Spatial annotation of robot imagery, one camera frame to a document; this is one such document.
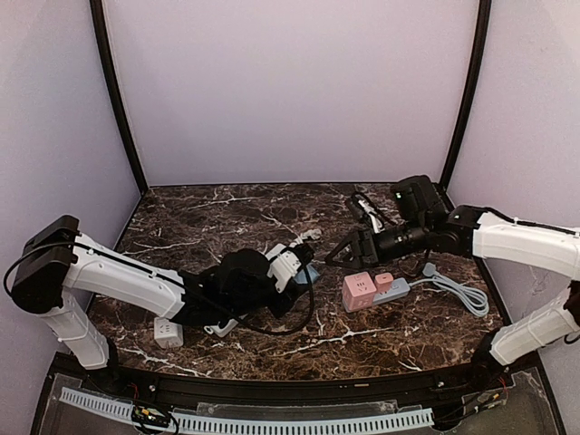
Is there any small pink plug adapter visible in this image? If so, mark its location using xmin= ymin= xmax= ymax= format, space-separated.
xmin=374 ymin=273 xmax=394 ymax=294

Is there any small blue plug adapter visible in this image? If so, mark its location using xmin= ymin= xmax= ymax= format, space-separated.
xmin=293 ymin=265 xmax=320 ymax=285

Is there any large pink cube socket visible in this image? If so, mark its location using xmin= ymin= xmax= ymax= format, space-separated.
xmin=342 ymin=272 xmax=377 ymax=313

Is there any grey-blue power strip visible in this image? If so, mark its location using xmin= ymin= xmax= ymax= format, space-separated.
xmin=343 ymin=278 xmax=411 ymax=313

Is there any white multicolour power strip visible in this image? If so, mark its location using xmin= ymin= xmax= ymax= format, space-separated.
xmin=203 ymin=228 xmax=324 ymax=339

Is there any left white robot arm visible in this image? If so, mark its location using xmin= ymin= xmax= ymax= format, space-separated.
xmin=3 ymin=215 xmax=314 ymax=371

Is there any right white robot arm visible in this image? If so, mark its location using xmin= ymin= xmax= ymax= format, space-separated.
xmin=325 ymin=175 xmax=579 ymax=366

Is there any white cube socket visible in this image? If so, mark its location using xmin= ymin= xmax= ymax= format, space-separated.
xmin=154 ymin=317 xmax=184 ymax=349

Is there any small circuit board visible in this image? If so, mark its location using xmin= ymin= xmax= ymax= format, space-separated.
xmin=130 ymin=406 xmax=172 ymax=428

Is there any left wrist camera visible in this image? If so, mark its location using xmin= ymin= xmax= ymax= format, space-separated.
xmin=266 ymin=243 xmax=314 ymax=293

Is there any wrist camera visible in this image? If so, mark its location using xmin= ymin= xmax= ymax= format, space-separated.
xmin=345 ymin=191 xmax=397 ymax=234
xmin=266 ymin=243 xmax=314 ymax=293

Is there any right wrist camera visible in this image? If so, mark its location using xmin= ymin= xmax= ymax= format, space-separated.
xmin=345 ymin=191 xmax=397 ymax=234

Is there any grey power strip cable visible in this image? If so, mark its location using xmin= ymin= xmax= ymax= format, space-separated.
xmin=407 ymin=262 xmax=490 ymax=317

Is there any black front table rail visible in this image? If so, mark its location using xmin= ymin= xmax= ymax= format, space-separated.
xmin=76 ymin=334 xmax=517 ymax=411

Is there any white slotted cable duct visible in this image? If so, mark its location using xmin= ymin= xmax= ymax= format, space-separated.
xmin=59 ymin=387 xmax=434 ymax=435

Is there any right black frame post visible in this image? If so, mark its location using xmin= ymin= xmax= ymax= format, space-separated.
xmin=439 ymin=0 xmax=492 ymax=191

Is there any black frame post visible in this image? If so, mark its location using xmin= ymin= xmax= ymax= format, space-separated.
xmin=89 ymin=0 xmax=149 ymax=196
xmin=439 ymin=0 xmax=492 ymax=191

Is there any left black frame post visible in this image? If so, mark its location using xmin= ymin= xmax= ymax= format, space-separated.
xmin=89 ymin=0 xmax=149 ymax=196

